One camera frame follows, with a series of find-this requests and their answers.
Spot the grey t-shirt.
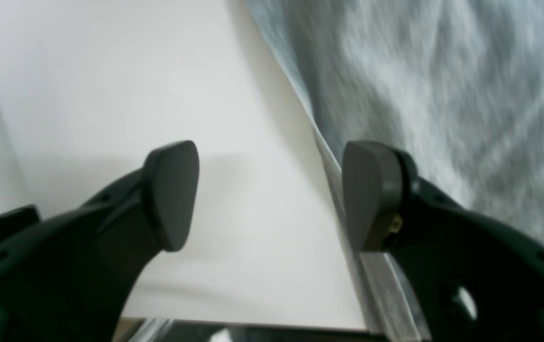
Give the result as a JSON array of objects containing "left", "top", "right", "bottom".
[{"left": 246, "top": 0, "right": 544, "bottom": 342}]

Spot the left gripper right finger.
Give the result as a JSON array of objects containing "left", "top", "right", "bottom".
[{"left": 342, "top": 141, "right": 544, "bottom": 342}]

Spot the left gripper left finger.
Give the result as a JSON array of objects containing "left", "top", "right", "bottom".
[{"left": 0, "top": 140, "right": 199, "bottom": 342}]

